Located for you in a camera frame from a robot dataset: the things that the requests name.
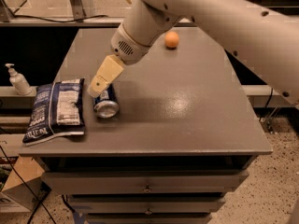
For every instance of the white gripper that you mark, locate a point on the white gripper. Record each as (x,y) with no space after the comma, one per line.
(130,49)

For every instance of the blue pepsi can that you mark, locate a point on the blue pepsi can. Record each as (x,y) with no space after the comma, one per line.
(106,105)

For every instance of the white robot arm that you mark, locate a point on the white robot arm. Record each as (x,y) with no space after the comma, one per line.
(265,41)

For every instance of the blue chip bag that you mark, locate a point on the blue chip bag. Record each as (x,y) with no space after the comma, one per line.
(57,111)

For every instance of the orange fruit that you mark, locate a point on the orange fruit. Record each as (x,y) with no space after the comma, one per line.
(171,40)

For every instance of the white pump bottle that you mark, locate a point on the white pump bottle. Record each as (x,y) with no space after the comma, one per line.
(18,81)

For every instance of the grey drawer cabinet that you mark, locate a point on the grey drawer cabinet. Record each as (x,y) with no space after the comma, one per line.
(184,137)

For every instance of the cardboard box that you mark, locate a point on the cardboard box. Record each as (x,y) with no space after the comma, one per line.
(21,188)

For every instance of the metal frame post left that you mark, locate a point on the metal frame post left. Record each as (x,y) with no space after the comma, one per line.
(82,9)

